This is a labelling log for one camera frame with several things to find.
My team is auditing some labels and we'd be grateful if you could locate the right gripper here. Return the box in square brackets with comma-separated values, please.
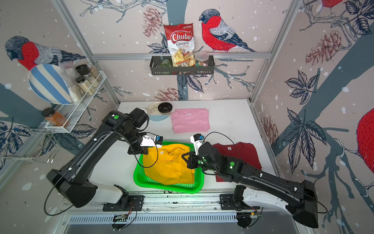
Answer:
[180, 151, 219, 174]

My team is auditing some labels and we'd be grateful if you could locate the yellow t-shirt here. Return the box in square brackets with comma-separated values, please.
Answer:
[143, 144, 195, 185]

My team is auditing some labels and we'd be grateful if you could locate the green plastic basket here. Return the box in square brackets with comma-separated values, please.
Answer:
[133, 141, 205, 194]

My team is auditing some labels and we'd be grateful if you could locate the dark red t-shirt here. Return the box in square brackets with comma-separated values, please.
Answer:
[212, 142, 262, 171]

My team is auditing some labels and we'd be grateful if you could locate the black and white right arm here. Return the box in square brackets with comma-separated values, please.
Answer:
[182, 134, 318, 229]

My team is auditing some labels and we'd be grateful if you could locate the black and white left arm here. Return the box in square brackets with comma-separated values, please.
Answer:
[47, 108, 163, 208]

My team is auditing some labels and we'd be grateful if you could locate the pink folded t-shirt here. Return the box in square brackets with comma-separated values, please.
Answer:
[170, 108, 210, 134]

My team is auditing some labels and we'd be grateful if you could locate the light blue plate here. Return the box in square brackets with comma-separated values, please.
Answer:
[146, 102, 170, 121]

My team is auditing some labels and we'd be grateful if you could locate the black bowl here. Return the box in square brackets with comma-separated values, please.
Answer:
[157, 102, 173, 115]

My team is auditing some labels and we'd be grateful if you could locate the green jar on shelf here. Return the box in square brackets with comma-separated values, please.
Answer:
[159, 59, 173, 68]

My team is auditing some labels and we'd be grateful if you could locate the clear candy container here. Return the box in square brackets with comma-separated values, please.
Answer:
[194, 51, 209, 67]

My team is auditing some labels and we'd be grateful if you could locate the black lid spice jar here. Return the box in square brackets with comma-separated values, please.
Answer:
[75, 76, 95, 96]
[76, 64, 99, 88]

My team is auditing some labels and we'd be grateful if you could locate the orange spice jar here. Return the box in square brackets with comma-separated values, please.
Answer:
[41, 107, 69, 128]

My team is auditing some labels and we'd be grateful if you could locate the red cassava chips bag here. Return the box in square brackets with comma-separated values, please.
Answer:
[164, 23, 195, 67]

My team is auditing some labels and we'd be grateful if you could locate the blue striped plate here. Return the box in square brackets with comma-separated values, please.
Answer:
[28, 64, 72, 104]

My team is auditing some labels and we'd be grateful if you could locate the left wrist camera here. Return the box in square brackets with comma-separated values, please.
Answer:
[154, 135, 163, 145]

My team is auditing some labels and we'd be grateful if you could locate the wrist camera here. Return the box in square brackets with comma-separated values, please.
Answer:
[154, 135, 163, 145]
[192, 134, 204, 143]

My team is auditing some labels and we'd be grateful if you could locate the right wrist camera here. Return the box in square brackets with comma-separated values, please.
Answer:
[192, 134, 204, 143]

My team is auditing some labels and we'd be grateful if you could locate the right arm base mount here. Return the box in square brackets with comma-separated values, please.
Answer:
[219, 194, 261, 211]

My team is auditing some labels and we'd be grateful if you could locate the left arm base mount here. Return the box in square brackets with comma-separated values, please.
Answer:
[103, 195, 145, 212]

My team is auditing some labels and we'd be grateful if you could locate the black wall shelf basket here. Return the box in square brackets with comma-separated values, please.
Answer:
[150, 55, 215, 75]

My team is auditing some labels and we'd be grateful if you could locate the white wire spice rack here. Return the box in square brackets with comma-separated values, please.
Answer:
[43, 70, 107, 134]

